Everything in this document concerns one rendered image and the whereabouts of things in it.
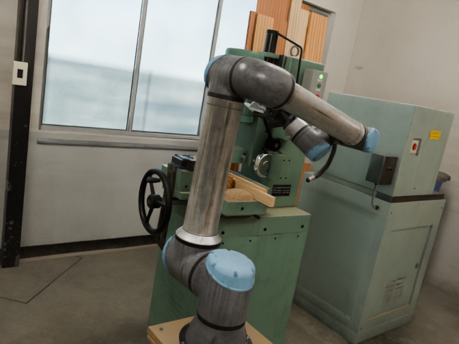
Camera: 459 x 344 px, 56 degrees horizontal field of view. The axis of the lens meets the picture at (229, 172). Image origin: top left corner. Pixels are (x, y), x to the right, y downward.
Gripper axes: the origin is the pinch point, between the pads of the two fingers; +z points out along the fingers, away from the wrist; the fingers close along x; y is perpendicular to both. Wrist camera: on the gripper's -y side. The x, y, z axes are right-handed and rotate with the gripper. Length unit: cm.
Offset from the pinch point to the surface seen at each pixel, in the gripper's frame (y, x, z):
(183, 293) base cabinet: -62, 64, -35
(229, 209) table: -20.2, 34.2, -26.9
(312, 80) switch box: -11.8, -33.4, -4.3
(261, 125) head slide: -25.9, -5.9, -3.2
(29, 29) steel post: -52, 43, 132
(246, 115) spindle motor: -17.4, 0.7, 1.7
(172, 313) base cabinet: -76, 72, -38
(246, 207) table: -23.5, 26.8, -29.6
